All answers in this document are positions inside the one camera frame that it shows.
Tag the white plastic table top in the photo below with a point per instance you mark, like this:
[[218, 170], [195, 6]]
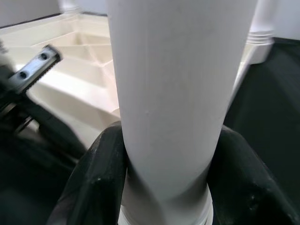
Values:
[[70, 70]]

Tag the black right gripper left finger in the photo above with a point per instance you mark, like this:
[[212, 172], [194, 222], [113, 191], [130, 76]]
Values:
[[93, 187]]

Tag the black table cloth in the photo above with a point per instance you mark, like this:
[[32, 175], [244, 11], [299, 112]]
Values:
[[269, 93]]

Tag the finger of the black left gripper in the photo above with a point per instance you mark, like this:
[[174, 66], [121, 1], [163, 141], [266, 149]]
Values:
[[58, 136]]

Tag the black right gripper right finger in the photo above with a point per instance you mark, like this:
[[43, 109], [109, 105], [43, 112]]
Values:
[[246, 187]]

